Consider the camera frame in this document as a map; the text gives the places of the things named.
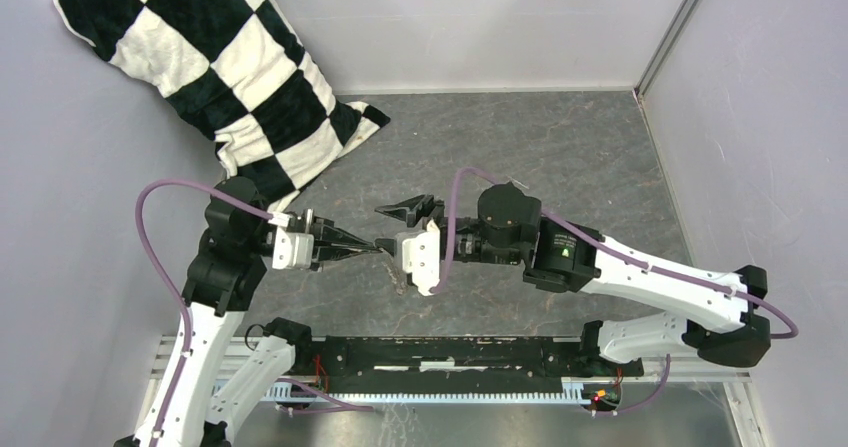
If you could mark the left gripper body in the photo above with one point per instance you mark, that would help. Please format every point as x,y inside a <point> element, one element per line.
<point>317,221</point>

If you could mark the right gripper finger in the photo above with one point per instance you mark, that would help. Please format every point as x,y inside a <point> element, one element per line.
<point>388,245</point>
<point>418,211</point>

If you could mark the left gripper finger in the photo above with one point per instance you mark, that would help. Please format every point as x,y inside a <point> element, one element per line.
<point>339,238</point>
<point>323,256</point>

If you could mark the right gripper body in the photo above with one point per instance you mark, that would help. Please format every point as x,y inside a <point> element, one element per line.
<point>468,239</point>

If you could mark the metal key organizer plate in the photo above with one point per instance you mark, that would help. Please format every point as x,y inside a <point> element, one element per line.
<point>397,278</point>

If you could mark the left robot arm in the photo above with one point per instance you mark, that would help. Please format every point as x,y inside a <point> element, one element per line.
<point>241,242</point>

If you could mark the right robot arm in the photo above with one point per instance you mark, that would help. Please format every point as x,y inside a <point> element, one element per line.
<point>711,314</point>

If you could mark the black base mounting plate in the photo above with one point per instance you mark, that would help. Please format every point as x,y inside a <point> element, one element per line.
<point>451,365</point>

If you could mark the black and white checkered pillow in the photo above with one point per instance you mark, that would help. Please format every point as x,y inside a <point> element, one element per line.
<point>237,71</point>

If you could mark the aluminium corner profile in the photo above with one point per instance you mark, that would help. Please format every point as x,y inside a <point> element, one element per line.
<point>670,38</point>

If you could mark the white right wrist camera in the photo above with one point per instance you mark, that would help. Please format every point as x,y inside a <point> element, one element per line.
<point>418,257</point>

